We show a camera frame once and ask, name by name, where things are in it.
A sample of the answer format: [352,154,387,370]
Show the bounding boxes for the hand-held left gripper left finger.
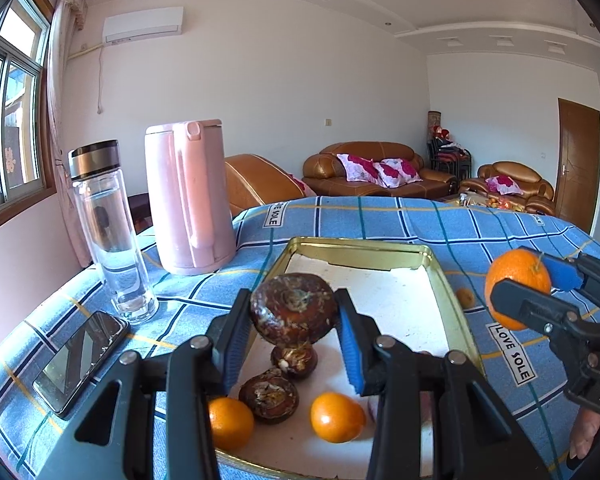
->
[37,287,253,480]

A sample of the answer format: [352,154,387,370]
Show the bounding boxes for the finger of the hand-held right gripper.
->
[520,246,600,321]
[490,280,600,391]

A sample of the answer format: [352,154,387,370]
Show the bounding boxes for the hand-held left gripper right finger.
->
[334,287,551,480]

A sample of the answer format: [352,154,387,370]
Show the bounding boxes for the orange with stem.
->
[484,246,552,332]

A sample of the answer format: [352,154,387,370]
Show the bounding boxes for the small brown mangosteen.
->
[238,367,300,425]
[271,342,318,380]

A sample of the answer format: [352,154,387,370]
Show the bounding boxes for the gold tin tray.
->
[215,236,486,478]

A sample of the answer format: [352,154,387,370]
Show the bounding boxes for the large brown mangosteen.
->
[250,273,338,347]

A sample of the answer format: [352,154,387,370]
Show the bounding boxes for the person's right hand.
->
[569,407,600,461]

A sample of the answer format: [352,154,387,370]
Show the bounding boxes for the blue plaid tablecloth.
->
[0,195,600,480]

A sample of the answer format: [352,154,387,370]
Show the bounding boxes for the coffee table with snacks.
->
[442,192,531,213]

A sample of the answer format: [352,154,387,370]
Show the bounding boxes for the brown leather armchair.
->
[461,161,556,216]
[224,154,317,217]

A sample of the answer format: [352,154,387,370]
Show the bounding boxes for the pink floral cushion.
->
[372,158,423,188]
[337,153,381,182]
[485,175,523,196]

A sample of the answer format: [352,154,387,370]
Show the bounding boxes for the brown wooden door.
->
[554,97,600,235]

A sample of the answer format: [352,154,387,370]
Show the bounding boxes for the pink electric kettle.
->
[145,119,238,277]

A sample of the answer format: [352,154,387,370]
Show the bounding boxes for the black smartphone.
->
[32,310,131,416]

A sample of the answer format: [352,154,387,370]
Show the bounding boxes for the clear glass bottle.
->
[68,140,160,325]

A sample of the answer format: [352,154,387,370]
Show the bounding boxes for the dark wooden side table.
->
[129,192,153,233]

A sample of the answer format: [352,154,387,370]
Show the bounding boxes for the stacked dark chairs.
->
[427,135,473,181]

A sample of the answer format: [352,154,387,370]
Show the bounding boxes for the long brown leather sofa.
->
[301,141,459,200]

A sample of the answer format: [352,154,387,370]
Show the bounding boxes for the pink curtain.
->
[45,0,93,268]

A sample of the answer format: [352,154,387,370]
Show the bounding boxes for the air conditioner pipe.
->
[65,42,106,116]

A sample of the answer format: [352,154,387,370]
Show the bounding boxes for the window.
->
[0,0,53,211]

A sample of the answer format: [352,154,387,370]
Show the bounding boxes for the white air conditioner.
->
[101,6,185,45]

